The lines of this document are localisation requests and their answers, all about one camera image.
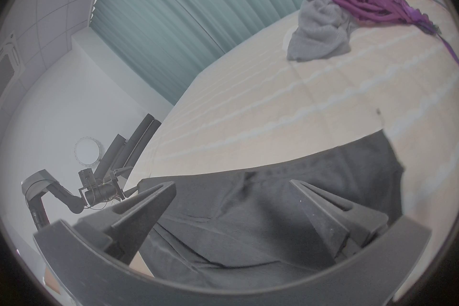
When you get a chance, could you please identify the bed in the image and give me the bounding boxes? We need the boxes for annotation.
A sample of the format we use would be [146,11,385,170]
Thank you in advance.
[124,0,459,284]

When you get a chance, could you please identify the purple satin garment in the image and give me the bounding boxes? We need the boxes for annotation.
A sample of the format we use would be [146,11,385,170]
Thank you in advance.
[310,0,459,65]

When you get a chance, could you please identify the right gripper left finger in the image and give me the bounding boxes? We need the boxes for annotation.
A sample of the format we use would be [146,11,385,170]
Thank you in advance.
[77,181,177,265]

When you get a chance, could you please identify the round white mirror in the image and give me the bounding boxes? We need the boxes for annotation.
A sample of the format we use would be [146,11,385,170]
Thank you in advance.
[74,136,101,165]

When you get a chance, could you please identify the black T-shirt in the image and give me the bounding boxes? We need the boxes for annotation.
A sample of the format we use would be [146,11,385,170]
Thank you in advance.
[134,131,406,279]

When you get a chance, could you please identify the black chest of drawers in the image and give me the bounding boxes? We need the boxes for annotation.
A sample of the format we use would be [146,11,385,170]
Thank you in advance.
[95,113,162,191]

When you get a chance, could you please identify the grey garment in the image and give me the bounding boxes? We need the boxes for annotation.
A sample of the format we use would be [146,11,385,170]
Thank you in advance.
[286,0,356,62]

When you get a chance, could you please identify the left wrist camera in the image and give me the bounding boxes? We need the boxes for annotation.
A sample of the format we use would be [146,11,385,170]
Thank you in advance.
[78,170,97,188]

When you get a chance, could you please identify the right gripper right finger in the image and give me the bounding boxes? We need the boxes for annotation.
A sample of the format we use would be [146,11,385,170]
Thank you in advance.
[289,179,390,266]

